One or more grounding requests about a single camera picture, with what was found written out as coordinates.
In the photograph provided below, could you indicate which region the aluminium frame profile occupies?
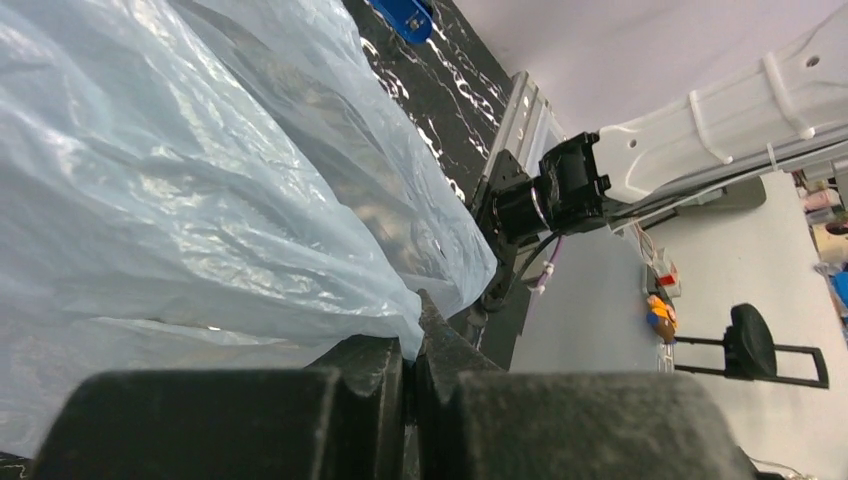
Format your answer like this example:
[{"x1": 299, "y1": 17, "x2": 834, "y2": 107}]
[{"x1": 483, "y1": 71, "x2": 566, "y2": 177}]

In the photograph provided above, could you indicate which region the blue stapler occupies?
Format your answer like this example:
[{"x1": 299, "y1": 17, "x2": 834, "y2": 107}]
[{"x1": 369, "y1": 0, "x2": 434, "y2": 44}]

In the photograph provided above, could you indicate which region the orange blue toy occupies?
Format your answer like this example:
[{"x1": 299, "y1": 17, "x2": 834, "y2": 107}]
[{"x1": 646, "y1": 295, "x2": 678, "y2": 344}]

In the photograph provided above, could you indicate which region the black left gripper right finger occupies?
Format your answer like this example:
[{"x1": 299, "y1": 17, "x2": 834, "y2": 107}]
[{"x1": 415, "y1": 295, "x2": 756, "y2": 479}]

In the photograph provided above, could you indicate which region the black round stool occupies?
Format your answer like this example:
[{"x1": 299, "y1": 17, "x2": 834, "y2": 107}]
[{"x1": 675, "y1": 303, "x2": 830, "y2": 390}]

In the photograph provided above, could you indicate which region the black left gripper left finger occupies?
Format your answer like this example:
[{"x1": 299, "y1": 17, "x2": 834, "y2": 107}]
[{"x1": 33, "y1": 336, "x2": 403, "y2": 479}]

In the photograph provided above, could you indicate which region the light blue plastic bag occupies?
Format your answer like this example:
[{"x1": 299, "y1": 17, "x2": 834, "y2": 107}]
[{"x1": 1, "y1": 1, "x2": 496, "y2": 457}]

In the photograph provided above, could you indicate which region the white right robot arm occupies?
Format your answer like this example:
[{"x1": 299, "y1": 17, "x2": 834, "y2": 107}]
[{"x1": 472, "y1": 8, "x2": 847, "y2": 246}]

